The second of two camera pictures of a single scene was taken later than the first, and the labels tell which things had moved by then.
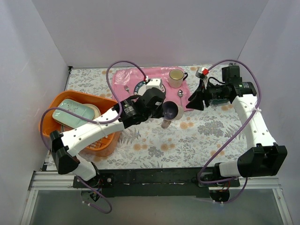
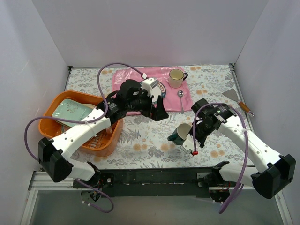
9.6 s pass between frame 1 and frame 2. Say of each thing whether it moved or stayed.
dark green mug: moved
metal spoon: stayed
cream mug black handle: stayed
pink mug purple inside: moved
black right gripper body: moved
